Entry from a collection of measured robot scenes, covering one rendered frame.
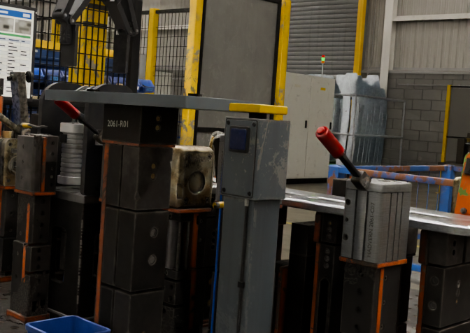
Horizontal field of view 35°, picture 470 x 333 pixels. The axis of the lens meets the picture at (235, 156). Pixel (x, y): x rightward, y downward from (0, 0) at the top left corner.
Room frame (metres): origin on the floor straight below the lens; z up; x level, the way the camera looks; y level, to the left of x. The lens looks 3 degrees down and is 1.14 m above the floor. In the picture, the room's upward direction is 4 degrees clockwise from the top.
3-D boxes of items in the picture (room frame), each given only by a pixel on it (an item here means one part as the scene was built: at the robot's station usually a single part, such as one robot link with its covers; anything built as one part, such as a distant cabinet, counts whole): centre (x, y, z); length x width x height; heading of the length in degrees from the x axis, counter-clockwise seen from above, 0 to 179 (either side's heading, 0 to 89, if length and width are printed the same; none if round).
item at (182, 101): (1.24, 0.16, 1.16); 0.37 x 0.14 x 0.02; 47
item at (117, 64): (1.38, 0.22, 1.24); 0.03 x 0.01 x 0.07; 60
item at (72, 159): (1.56, 0.31, 0.94); 0.18 x 0.13 x 0.49; 47
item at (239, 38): (5.02, 0.02, 1.00); 1.04 x 0.14 x 2.00; 139
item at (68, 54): (1.26, 0.29, 1.24); 0.03 x 0.01 x 0.07; 60
